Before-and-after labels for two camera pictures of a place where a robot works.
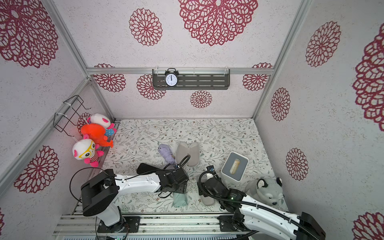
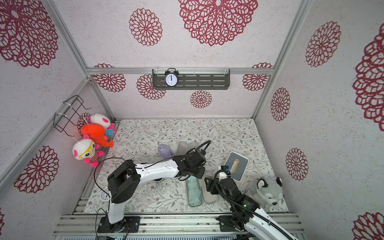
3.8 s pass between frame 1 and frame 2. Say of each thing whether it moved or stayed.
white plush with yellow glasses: stayed
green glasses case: moved
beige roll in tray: stayed
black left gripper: moved
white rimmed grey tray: stayed
